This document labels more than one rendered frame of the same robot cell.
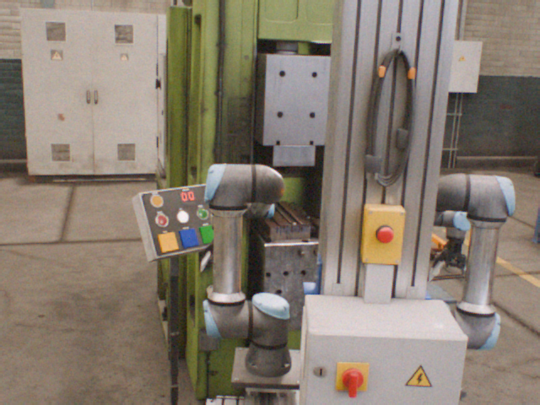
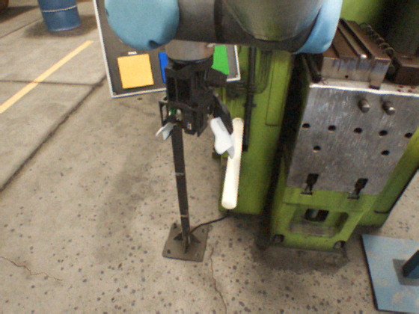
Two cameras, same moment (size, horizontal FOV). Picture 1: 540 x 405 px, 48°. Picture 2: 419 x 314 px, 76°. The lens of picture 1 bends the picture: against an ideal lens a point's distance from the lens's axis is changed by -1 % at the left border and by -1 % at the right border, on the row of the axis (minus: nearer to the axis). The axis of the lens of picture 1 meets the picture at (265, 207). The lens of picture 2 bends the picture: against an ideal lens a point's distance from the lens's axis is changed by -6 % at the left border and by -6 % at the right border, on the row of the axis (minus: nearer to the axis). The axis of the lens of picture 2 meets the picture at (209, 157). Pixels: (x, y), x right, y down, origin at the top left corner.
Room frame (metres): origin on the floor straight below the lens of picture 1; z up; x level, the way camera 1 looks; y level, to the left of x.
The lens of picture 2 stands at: (1.87, -0.03, 1.30)
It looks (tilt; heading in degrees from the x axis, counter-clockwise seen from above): 41 degrees down; 23
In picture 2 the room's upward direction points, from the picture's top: straight up
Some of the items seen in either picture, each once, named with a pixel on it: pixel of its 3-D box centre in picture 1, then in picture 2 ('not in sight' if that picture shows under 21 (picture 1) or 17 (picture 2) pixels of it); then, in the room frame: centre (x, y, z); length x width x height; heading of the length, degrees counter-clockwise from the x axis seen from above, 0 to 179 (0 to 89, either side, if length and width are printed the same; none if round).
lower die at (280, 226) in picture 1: (278, 218); (340, 43); (2.99, -0.07, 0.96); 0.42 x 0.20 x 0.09; 15
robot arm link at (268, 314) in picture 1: (267, 317); not in sight; (1.77, -0.02, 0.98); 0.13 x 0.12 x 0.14; 97
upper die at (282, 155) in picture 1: (282, 148); not in sight; (2.99, -0.07, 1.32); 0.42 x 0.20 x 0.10; 15
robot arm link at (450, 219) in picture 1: (457, 218); not in sight; (2.15, -0.70, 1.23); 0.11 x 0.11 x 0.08; 82
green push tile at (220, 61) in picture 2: (207, 234); (213, 61); (2.53, 0.24, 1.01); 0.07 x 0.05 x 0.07; 130
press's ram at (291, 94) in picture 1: (292, 97); not in sight; (3.00, -0.11, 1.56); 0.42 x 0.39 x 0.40; 15
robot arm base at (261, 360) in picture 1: (268, 351); not in sight; (1.77, -0.03, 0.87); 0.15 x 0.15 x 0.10
